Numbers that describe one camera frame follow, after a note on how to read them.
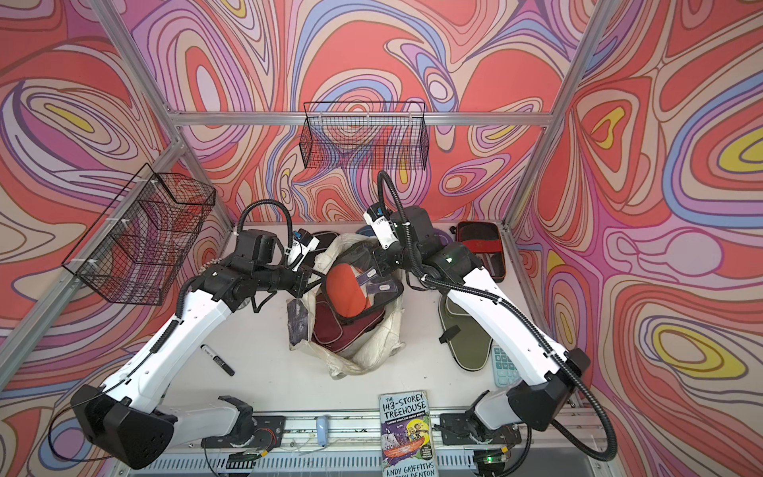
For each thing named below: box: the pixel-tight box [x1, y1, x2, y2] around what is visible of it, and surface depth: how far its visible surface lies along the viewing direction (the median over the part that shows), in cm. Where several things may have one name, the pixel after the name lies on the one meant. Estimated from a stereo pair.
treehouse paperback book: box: [378, 390, 440, 477], surface depth 72 cm
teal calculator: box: [491, 343, 523, 388], surface depth 84 cm
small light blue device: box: [315, 415, 329, 448], surface depth 73 cm
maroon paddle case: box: [310, 294, 386, 353], surface depth 87 cm
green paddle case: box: [439, 294, 494, 372], surface depth 88 cm
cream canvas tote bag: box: [287, 232, 406, 379], surface depth 73 cm
